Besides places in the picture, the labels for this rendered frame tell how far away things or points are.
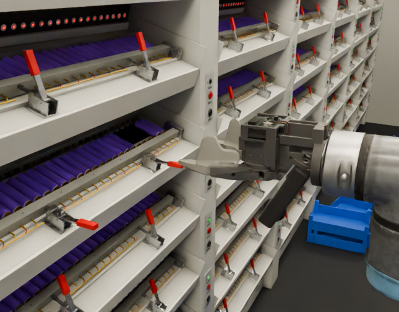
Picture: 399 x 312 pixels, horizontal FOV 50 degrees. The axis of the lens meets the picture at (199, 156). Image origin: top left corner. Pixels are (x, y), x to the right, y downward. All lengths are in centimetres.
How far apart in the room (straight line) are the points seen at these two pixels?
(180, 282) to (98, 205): 48
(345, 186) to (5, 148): 44
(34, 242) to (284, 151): 40
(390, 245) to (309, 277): 160
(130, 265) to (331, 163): 53
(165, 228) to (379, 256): 57
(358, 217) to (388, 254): 195
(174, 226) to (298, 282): 117
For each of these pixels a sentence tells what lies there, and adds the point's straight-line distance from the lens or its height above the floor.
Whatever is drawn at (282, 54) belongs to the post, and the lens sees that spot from 167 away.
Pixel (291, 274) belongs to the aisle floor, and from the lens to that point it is 220.
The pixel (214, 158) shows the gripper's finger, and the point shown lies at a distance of 63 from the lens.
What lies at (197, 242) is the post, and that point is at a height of 65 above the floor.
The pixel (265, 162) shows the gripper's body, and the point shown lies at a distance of 61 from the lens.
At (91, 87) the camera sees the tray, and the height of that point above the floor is 114.
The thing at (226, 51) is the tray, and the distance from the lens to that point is 120.
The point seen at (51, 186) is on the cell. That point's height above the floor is 98.
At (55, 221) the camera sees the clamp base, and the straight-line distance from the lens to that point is 73.
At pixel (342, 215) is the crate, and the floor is 10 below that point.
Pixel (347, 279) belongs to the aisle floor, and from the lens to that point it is 224.
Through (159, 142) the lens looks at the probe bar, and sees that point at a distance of 98.
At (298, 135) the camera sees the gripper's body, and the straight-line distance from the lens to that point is 62.
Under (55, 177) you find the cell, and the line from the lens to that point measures 81.
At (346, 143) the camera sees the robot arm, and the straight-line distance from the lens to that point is 59.
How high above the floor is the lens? 130
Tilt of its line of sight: 22 degrees down
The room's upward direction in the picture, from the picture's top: straight up
